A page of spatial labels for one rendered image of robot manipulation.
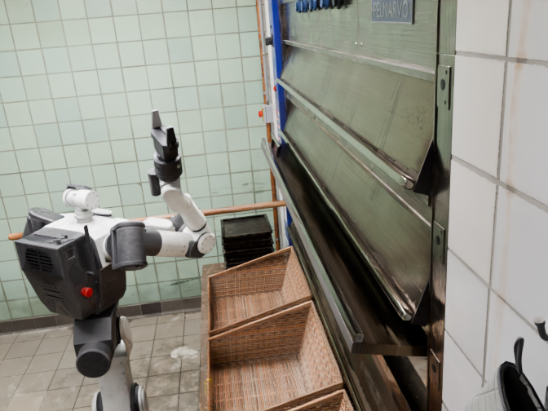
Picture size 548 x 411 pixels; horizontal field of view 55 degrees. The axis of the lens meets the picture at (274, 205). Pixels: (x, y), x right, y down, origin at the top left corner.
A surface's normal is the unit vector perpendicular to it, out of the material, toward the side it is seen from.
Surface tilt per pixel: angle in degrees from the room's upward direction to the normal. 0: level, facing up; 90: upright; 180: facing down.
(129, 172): 90
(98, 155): 90
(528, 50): 90
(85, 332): 45
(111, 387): 84
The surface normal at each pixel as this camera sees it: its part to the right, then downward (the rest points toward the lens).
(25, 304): 0.12, 0.33
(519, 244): -0.99, 0.11
